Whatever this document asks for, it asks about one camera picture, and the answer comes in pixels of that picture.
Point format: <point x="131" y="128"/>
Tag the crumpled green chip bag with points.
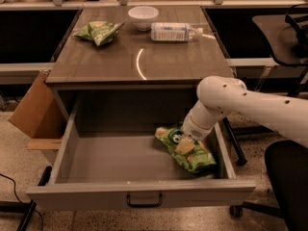
<point x="99" y="32"/>

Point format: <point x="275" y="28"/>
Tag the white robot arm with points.
<point x="217" y="97"/>

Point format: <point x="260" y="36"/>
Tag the clear plastic water bottle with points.
<point x="174" y="32"/>

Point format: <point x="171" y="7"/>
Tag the brown cardboard box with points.
<point x="39" y="117"/>

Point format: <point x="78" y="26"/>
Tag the green rice chip bag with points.
<point x="194" y="156"/>

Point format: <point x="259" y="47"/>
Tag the grey open drawer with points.
<point x="109" y="149"/>

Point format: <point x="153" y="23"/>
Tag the grey cabinet counter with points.
<point x="133" y="59"/>

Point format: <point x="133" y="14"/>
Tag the black drawer handle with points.
<point x="144" y="200"/>

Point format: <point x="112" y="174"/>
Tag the black office chair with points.
<point x="287" y="168"/>

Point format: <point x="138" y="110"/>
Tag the black table leg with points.
<point x="241" y="157"/>

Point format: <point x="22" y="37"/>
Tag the white bowl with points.
<point x="143" y="16"/>

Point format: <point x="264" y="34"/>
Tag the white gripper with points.
<point x="193" y="130"/>

